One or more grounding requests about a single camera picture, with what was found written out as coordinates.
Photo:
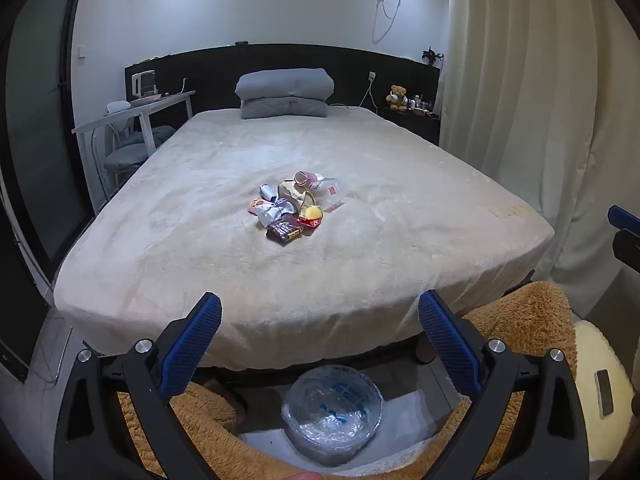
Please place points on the black headboard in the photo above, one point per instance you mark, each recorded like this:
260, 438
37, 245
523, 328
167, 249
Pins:
210, 75

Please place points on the white desk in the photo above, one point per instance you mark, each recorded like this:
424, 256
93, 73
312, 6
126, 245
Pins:
150, 105

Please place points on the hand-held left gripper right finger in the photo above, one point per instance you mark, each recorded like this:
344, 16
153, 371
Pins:
450, 345

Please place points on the white electric kettle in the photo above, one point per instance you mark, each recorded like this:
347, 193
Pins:
145, 85

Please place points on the yellow and red packet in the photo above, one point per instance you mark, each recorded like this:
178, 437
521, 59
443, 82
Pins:
312, 215

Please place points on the clear plastic-lined bin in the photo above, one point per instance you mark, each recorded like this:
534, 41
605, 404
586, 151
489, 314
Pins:
330, 410

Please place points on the group of small bottles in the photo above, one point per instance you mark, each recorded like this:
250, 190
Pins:
421, 104

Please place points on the paper cup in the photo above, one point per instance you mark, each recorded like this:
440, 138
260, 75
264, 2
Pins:
301, 177

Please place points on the grey folded pillows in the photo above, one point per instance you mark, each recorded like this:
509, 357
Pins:
285, 82

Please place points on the large brown plush bear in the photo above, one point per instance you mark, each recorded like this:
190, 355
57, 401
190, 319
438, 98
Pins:
525, 310

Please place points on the small brown teddy bear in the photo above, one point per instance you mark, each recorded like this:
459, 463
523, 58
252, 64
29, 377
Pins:
397, 97

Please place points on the clear plastic bottle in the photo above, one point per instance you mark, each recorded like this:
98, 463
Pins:
332, 192

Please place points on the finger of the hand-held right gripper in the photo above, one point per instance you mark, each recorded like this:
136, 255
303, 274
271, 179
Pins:
627, 250
624, 219

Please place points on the beige plush blanket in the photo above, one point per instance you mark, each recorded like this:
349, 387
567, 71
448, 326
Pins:
225, 270

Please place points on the dark glass door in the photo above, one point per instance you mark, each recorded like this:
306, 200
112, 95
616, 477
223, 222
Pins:
45, 135

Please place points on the white plastic bag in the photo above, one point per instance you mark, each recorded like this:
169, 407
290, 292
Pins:
274, 212

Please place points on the black artificial plant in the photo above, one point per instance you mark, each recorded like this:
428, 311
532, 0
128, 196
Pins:
431, 55

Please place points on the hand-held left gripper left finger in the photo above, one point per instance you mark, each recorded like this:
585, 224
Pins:
192, 345

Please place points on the brown chocolate wrapper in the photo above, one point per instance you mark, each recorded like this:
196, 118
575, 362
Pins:
284, 232

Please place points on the white chair with grey cushion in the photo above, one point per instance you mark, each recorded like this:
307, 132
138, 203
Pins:
125, 156

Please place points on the grey pillow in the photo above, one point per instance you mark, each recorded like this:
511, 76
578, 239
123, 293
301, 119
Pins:
280, 109

